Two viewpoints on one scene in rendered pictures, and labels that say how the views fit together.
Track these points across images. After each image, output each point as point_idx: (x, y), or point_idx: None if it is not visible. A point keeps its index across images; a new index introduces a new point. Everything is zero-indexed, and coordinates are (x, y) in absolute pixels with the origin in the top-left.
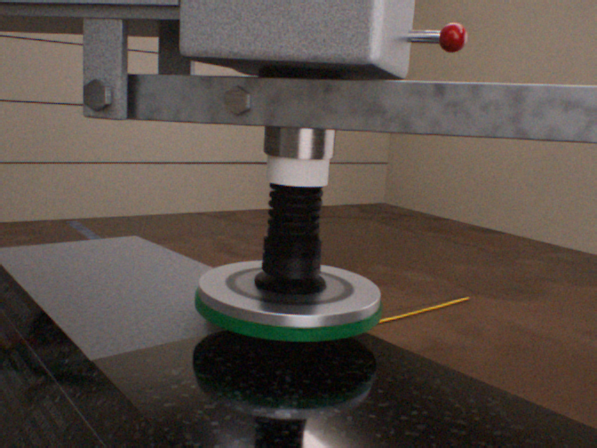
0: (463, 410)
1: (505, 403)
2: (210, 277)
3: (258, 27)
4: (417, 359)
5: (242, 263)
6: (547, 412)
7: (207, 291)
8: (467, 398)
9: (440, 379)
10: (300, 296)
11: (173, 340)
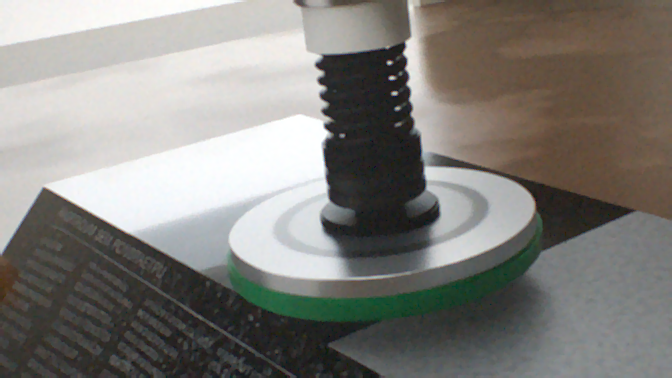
0: (222, 221)
1: (169, 233)
2: (518, 205)
3: None
4: (216, 267)
5: (474, 250)
6: (136, 231)
7: (507, 182)
8: (205, 231)
9: (212, 247)
10: None
11: (558, 247)
